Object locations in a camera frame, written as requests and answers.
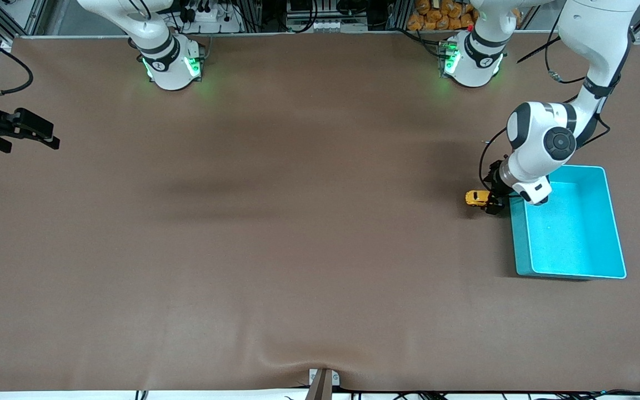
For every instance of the table edge clamp bracket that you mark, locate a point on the table edge clamp bracket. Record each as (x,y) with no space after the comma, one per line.
(323,383)

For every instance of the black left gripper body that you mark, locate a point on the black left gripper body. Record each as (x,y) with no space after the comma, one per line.
(496,176)

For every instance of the white connector strip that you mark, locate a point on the white connector strip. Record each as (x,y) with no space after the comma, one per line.
(336,25)

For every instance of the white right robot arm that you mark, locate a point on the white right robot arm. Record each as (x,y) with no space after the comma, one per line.
(164,50)

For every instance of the orange packets pile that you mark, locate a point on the orange packets pile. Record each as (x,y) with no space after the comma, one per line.
(442,15)

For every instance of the white power strip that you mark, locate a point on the white power strip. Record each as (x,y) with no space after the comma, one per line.
(211,16)

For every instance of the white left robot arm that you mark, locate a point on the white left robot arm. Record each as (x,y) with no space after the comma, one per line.
(542,144)

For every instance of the yellow beetle toy car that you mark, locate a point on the yellow beetle toy car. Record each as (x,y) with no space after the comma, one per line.
(476,198)

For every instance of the brown table mat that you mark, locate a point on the brown table mat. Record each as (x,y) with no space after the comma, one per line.
(298,233)

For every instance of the teal plastic bin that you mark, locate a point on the teal plastic bin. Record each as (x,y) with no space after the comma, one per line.
(575,233)

